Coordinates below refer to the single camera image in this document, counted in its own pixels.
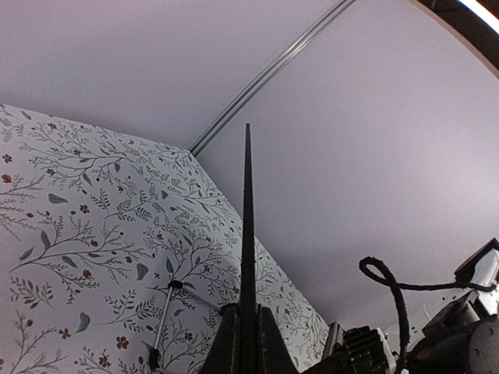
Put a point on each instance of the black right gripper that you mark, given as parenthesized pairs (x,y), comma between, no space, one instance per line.
(359,350)

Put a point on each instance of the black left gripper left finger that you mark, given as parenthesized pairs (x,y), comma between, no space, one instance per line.
(223,356)

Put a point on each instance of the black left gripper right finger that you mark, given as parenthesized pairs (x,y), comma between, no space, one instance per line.
(272,354)

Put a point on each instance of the white whiteboard black frame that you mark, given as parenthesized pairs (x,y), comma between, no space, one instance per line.
(247,302)

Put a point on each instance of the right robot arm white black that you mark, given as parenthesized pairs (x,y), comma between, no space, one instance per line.
(442,328)

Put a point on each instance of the metal whiteboard back stand rod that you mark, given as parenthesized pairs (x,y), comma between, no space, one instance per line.
(153,360)

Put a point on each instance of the floral patterned table mat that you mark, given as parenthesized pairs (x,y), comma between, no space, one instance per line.
(94,226)

